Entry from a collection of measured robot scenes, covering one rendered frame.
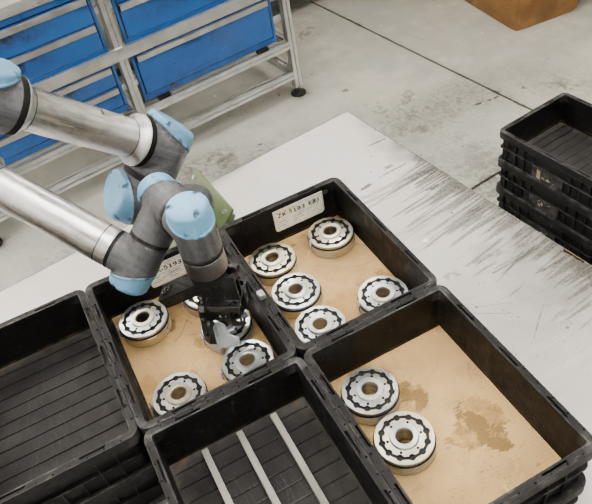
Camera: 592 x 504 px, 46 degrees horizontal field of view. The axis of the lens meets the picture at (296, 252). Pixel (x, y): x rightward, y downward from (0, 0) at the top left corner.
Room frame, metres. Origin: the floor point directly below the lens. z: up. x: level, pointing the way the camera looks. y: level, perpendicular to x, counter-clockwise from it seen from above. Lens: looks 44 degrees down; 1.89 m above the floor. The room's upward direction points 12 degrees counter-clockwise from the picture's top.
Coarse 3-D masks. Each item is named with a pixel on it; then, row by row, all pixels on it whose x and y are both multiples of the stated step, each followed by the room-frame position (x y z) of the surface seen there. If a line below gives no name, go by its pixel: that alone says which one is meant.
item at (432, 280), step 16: (304, 192) 1.20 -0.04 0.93; (352, 192) 1.16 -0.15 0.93; (272, 208) 1.17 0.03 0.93; (368, 208) 1.10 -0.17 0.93; (224, 224) 1.14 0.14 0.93; (384, 224) 1.04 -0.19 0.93; (224, 240) 1.09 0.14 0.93; (240, 256) 1.03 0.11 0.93; (256, 288) 0.94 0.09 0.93; (416, 288) 0.85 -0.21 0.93; (272, 304) 0.89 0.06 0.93; (384, 304) 0.83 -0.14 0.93; (352, 320) 0.81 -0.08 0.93; (288, 336) 0.80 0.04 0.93; (320, 336) 0.79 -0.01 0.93; (304, 352) 0.77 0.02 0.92
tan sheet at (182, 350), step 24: (168, 312) 1.02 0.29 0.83; (120, 336) 0.98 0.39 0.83; (168, 336) 0.95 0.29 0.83; (192, 336) 0.94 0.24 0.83; (264, 336) 0.90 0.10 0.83; (144, 360) 0.90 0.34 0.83; (168, 360) 0.89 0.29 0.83; (192, 360) 0.87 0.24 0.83; (216, 360) 0.86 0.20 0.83; (144, 384) 0.84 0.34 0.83; (216, 384) 0.80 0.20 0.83
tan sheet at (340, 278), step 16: (288, 240) 1.16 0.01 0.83; (304, 240) 1.15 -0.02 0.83; (304, 256) 1.10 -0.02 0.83; (352, 256) 1.07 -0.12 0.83; (368, 256) 1.06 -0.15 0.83; (304, 272) 1.05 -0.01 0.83; (320, 272) 1.04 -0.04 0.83; (336, 272) 1.03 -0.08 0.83; (352, 272) 1.02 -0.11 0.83; (368, 272) 1.01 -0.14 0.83; (384, 272) 1.00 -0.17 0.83; (336, 288) 0.99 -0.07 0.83; (352, 288) 0.98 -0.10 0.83; (336, 304) 0.94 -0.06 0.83; (352, 304) 0.93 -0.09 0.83; (288, 320) 0.93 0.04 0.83
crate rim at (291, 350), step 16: (240, 272) 0.99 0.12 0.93; (96, 304) 0.98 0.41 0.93; (96, 320) 0.94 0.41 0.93; (272, 320) 0.86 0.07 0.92; (112, 352) 0.85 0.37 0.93; (288, 352) 0.77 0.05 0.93; (256, 368) 0.75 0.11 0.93; (128, 384) 0.77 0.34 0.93; (224, 384) 0.73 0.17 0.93; (128, 400) 0.73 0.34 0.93; (192, 400) 0.71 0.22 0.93; (160, 416) 0.69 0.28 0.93; (144, 432) 0.67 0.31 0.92
